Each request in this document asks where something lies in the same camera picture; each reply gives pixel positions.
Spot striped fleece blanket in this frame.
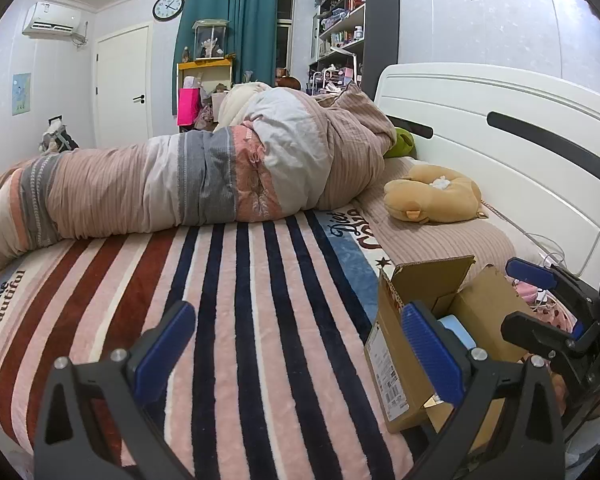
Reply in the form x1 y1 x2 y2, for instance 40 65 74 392
0 207 416 480

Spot teal curtain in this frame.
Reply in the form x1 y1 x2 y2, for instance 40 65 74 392
172 0 279 116

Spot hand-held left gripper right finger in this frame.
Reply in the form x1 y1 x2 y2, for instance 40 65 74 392
401 302 566 480

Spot pink polka dot bedsheet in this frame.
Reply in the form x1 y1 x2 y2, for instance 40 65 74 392
512 280 586 333

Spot glass display case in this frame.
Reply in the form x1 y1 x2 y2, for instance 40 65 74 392
192 19 229 61

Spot white bed headboard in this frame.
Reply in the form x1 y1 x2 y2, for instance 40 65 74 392
372 62 600 281

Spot white air conditioner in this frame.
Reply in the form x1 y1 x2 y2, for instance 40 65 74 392
21 2 90 41

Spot window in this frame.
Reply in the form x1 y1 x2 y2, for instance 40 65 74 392
275 0 297 73

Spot green plush toy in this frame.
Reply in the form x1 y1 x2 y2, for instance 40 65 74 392
385 127 416 158

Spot white door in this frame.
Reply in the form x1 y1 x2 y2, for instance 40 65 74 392
94 25 151 150

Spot bright pink bag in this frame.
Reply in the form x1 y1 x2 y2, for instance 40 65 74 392
177 87 201 127

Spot round wall clock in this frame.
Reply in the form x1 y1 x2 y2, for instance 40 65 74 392
152 0 186 22

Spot white charging cable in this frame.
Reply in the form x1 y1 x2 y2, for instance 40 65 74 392
522 232 567 267

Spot rolled pink grey duvet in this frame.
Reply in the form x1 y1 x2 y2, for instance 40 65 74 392
0 81 398 276

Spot yellow shelf unit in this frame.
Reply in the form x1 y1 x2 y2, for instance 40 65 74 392
176 57 233 126

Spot brown cardboard box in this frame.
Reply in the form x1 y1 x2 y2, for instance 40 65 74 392
364 255 556 453

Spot pink ribbed pillow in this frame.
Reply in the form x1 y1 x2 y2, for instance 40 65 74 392
355 157 531 281

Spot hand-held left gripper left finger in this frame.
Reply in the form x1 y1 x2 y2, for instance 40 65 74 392
32 300 198 480

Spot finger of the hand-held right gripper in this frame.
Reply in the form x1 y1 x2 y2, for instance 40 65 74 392
500 311 598 361
506 256 600 311

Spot small blue wall poster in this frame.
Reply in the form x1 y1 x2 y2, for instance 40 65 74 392
12 73 32 116

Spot dark bookshelf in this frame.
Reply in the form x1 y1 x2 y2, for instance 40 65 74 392
307 0 400 96

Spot grey backpack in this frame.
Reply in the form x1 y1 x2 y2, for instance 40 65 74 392
39 117 79 153

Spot brown plush toy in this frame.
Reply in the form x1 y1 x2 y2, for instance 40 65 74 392
384 164 488 225

